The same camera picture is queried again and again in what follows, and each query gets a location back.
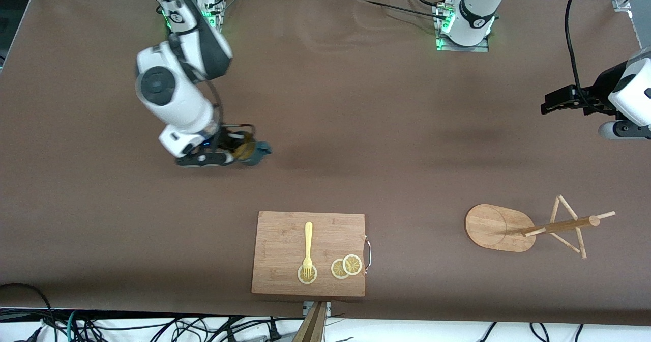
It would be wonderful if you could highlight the bamboo cutting board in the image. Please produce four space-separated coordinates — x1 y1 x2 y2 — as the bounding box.
251 211 372 298

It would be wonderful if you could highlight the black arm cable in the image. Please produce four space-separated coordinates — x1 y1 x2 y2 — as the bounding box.
203 75 255 144
566 0 601 111

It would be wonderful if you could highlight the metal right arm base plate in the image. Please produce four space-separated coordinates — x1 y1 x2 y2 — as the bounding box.
162 0 227 46

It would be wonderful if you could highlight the wooden mug rack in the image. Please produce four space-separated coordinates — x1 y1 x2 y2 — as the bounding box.
465 194 616 260

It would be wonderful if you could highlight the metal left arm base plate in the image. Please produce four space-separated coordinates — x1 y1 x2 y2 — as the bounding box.
434 4 490 52

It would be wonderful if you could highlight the yellow plastic fork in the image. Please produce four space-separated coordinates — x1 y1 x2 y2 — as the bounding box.
303 222 314 280

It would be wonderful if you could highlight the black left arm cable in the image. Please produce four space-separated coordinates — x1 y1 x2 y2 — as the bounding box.
566 0 601 111

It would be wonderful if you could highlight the wooden post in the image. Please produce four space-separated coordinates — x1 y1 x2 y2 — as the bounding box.
292 301 327 342

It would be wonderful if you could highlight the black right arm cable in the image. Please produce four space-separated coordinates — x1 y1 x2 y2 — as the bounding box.
203 75 255 144

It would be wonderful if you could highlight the teal ribbed mug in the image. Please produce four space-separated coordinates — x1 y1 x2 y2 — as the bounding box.
234 132 273 167

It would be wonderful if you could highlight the metal bracket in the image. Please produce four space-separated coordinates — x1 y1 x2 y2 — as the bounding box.
303 301 331 317

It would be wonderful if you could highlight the black looped floor cable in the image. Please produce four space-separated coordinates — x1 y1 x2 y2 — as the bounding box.
0 283 59 342

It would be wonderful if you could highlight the brown table cover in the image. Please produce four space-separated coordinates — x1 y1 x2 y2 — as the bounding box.
0 0 651 327

